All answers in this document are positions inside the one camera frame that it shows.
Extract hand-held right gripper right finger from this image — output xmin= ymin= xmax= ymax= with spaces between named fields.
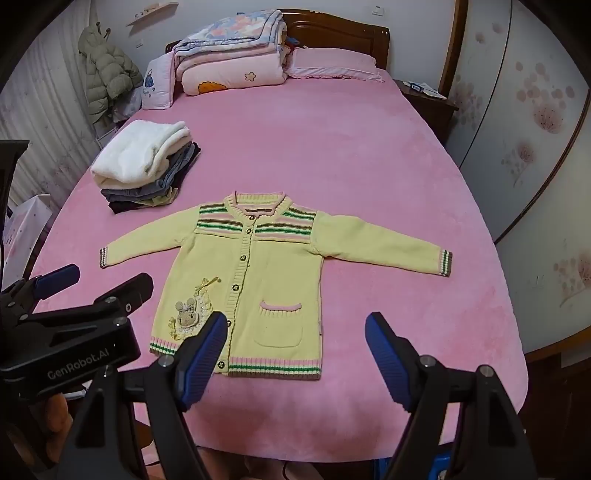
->
xmin=365 ymin=312 xmax=539 ymax=480

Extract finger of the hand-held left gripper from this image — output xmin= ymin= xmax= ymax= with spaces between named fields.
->
xmin=0 ymin=264 xmax=80 ymax=320
xmin=27 ymin=273 xmax=154 ymax=325

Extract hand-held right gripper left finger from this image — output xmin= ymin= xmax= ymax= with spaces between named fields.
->
xmin=58 ymin=311 xmax=228 ymax=480

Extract yellow striped knit cardigan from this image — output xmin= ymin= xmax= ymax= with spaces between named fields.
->
xmin=99 ymin=190 xmax=453 ymax=381

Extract person's left hand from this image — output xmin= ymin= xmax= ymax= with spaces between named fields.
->
xmin=41 ymin=392 xmax=72 ymax=435

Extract white paper bag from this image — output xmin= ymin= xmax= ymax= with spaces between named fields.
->
xmin=2 ymin=194 xmax=52 ymax=278

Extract folded dark garment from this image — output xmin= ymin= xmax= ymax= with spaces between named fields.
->
xmin=104 ymin=184 xmax=181 ymax=215

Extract dark furniture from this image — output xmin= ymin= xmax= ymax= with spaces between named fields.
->
xmin=0 ymin=140 xmax=30 ymax=278

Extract folded white fleece garment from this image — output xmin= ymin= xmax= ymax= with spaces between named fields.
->
xmin=91 ymin=121 xmax=192 ymax=190

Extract white floral curtain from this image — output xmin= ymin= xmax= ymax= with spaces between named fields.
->
xmin=0 ymin=51 xmax=108 ymax=208

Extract small white cartoon pillow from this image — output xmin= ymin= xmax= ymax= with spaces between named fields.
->
xmin=141 ymin=52 xmax=178 ymax=110

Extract bed with pink sheet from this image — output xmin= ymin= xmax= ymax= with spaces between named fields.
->
xmin=28 ymin=69 xmax=529 ymax=467

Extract green puffer jacket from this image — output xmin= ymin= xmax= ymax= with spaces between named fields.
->
xmin=78 ymin=25 xmax=144 ymax=125

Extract wooden nightstand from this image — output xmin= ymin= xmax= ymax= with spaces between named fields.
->
xmin=392 ymin=78 xmax=459 ymax=145

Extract folded floral quilt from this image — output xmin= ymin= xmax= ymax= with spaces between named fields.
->
xmin=173 ymin=9 xmax=289 ymax=70

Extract white paper sheets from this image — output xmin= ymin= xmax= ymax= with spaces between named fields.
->
xmin=402 ymin=79 xmax=447 ymax=99

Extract floral wardrobe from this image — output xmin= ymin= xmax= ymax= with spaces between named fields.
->
xmin=438 ymin=0 xmax=591 ymax=356

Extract pink pillow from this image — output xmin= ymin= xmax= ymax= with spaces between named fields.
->
xmin=285 ymin=46 xmax=386 ymax=84

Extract wooden headboard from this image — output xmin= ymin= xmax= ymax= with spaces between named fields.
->
xmin=165 ymin=8 xmax=391 ymax=70

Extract wooden wall shelf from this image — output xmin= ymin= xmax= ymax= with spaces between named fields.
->
xmin=126 ymin=0 xmax=179 ymax=26

